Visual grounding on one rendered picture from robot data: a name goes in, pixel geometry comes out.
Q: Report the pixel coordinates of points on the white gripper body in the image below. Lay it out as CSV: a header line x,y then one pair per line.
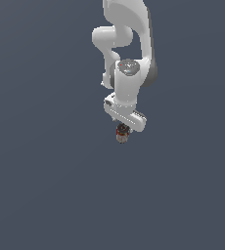
x,y
126,114

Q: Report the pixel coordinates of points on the small red brown can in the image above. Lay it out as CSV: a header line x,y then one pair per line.
x,y
122,133

